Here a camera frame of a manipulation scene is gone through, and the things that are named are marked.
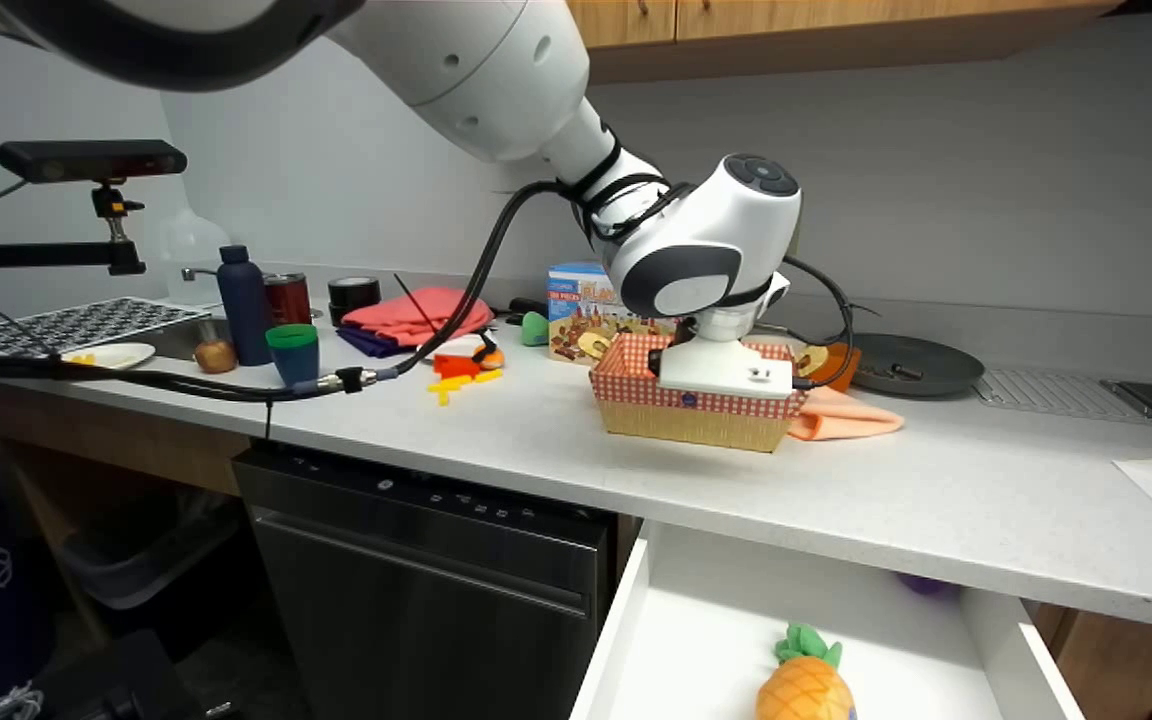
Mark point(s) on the red checkered basket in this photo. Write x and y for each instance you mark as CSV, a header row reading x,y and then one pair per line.
x,y
635,402

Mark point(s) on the white wooden-front drawer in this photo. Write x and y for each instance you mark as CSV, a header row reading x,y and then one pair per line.
x,y
697,624

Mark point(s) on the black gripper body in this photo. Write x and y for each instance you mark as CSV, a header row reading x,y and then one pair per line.
x,y
725,369

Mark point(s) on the blue play food box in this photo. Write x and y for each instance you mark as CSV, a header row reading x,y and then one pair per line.
x,y
587,314

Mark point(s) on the green plush toy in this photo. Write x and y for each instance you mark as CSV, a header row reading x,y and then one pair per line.
x,y
535,329

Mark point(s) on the black camera on stand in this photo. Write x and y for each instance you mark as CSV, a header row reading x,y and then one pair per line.
x,y
50,162

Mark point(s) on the dark blue bottle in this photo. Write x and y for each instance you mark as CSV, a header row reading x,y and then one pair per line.
x,y
245,307

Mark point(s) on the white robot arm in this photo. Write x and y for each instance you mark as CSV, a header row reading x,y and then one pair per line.
x,y
501,80

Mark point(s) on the red fries holder toy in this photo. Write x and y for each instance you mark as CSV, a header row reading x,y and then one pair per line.
x,y
460,369

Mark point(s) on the white plate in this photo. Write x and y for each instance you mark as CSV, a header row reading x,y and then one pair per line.
x,y
110,358

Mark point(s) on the red folded cloth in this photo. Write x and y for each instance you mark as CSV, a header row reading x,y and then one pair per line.
x,y
406,321

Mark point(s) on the green lidded cup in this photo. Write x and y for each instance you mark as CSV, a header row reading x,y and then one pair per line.
x,y
293,355

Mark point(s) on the orange cloth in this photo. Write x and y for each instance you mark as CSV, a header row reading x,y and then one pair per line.
x,y
831,415

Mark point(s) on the orange pineapple plush toy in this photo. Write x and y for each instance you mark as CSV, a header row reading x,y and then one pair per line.
x,y
806,680

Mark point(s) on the black round pan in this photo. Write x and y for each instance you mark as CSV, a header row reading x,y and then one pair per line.
x,y
912,369

